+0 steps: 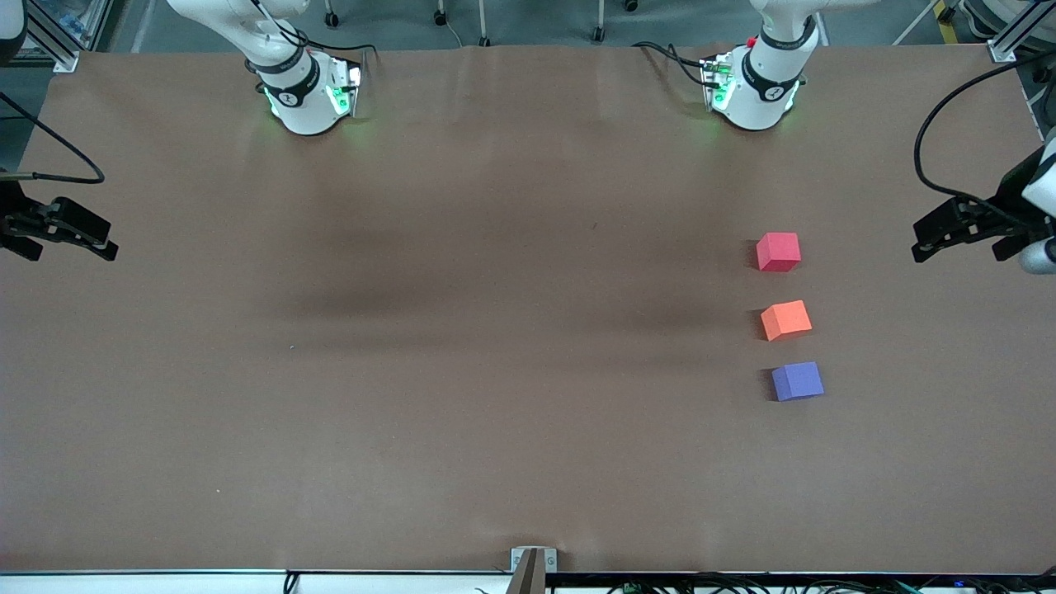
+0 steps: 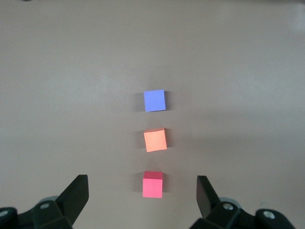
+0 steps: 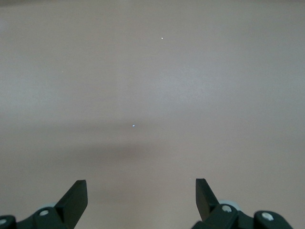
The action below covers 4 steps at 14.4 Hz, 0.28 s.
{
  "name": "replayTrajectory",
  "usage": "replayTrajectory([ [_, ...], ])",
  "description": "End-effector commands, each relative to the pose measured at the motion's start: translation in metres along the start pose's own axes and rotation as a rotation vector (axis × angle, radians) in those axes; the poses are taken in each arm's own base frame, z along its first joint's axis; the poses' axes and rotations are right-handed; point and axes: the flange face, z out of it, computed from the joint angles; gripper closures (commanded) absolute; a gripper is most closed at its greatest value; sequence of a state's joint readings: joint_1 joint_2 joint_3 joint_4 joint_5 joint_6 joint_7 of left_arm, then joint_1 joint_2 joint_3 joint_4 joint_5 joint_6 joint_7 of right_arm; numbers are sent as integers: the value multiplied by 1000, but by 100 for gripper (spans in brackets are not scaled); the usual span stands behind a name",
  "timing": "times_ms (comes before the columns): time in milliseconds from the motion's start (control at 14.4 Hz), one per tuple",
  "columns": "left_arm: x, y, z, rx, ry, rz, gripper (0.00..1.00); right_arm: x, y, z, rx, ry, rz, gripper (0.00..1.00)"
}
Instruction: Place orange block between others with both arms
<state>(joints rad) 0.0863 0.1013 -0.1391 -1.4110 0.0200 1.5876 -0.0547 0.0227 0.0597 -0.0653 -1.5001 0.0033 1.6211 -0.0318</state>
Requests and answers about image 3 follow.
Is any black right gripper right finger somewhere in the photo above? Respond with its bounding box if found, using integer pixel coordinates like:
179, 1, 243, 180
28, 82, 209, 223
192, 178, 296, 229

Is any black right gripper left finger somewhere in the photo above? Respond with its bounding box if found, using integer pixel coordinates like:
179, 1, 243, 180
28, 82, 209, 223
0, 180, 88, 229

